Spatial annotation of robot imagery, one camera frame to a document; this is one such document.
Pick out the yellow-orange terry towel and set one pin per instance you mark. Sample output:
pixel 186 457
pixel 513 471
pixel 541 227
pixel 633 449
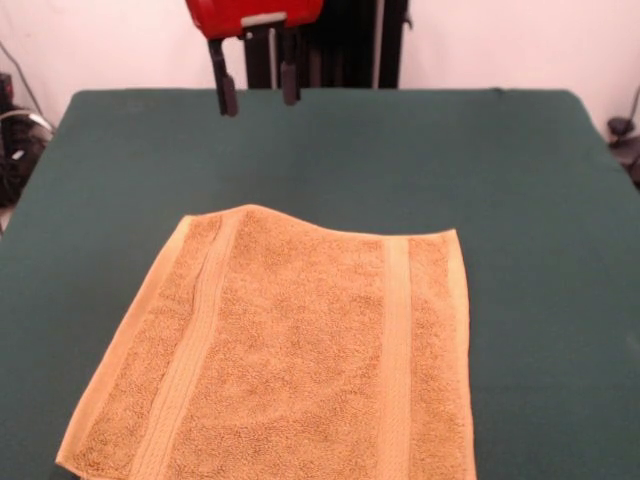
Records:
pixel 300 350

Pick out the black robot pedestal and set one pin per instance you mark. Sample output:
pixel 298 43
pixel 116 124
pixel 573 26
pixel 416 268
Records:
pixel 340 50

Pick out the dark green tablecloth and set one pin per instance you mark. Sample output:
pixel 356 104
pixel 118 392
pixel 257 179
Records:
pixel 525 200

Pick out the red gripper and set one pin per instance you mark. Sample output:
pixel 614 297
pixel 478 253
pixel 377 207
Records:
pixel 235 15

